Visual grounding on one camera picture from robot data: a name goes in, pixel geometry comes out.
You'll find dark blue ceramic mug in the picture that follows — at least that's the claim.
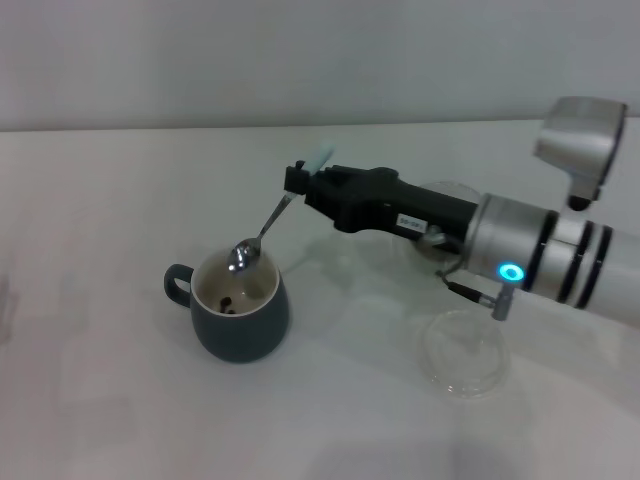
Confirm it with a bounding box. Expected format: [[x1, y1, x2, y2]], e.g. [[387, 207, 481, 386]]
[[163, 248, 291, 365]]

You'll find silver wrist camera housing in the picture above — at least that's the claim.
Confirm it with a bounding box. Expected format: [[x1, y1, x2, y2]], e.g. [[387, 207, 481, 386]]
[[532, 96, 629, 212]]

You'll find double-walled glass cup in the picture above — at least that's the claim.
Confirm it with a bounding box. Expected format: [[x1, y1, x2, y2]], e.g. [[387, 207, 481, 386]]
[[413, 178, 482, 269]]

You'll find spoon with light blue handle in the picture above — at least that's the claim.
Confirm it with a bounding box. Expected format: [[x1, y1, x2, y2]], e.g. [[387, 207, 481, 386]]
[[226, 141, 336, 276]]

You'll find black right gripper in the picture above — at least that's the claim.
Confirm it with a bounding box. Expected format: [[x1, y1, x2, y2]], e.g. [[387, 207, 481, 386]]
[[283, 159, 480, 252]]

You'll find clear glass saucer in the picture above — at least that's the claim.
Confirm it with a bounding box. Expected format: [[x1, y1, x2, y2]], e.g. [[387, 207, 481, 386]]
[[418, 308, 512, 402]]

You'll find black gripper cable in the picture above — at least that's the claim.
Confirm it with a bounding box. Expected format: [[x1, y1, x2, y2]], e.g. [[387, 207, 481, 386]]
[[433, 224, 517, 322]]

